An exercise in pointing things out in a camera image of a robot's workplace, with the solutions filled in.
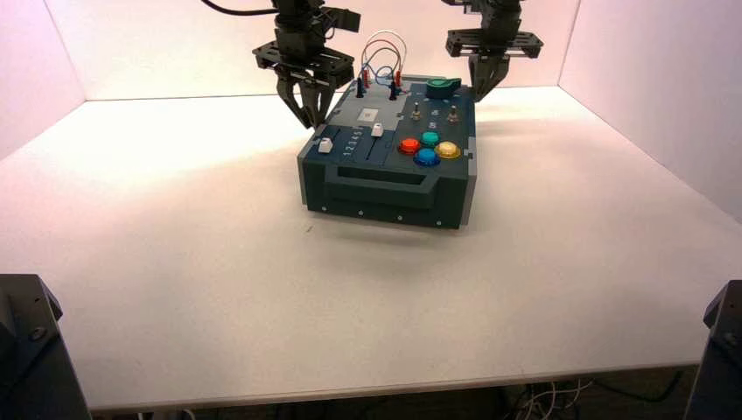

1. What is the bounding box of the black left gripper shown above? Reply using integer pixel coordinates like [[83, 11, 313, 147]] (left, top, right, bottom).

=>
[[252, 38, 356, 130]]

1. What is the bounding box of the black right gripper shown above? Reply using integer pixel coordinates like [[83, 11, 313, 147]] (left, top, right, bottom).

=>
[[444, 27, 545, 104]]

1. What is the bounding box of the dark teal control box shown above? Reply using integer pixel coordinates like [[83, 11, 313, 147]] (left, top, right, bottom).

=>
[[297, 73, 479, 231]]

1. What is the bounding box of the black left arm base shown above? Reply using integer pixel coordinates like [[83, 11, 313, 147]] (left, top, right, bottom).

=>
[[0, 273, 92, 420]]

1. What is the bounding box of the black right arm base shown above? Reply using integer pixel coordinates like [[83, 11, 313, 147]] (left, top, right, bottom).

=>
[[683, 279, 742, 420]]

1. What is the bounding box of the blue jumper wire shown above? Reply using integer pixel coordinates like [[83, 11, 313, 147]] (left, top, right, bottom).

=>
[[370, 63, 403, 83]]

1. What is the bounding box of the red jumper wire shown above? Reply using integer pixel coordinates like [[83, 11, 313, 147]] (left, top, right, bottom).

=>
[[360, 45, 403, 89]]

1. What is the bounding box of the white jumper wire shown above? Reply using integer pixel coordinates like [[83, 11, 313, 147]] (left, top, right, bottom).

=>
[[360, 29, 408, 82]]

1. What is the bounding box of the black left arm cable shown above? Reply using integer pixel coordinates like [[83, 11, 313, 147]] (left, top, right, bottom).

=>
[[200, 0, 281, 18]]

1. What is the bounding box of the white cable bundle under table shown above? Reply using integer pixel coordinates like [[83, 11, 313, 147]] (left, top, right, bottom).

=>
[[502, 376, 599, 420]]

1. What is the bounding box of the thin white cable under table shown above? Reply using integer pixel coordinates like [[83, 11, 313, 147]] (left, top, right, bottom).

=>
[[136, 408, 200, 420]]

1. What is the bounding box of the black cable under table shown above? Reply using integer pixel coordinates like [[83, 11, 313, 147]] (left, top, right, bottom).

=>
[[591, 367, 684, 405]]

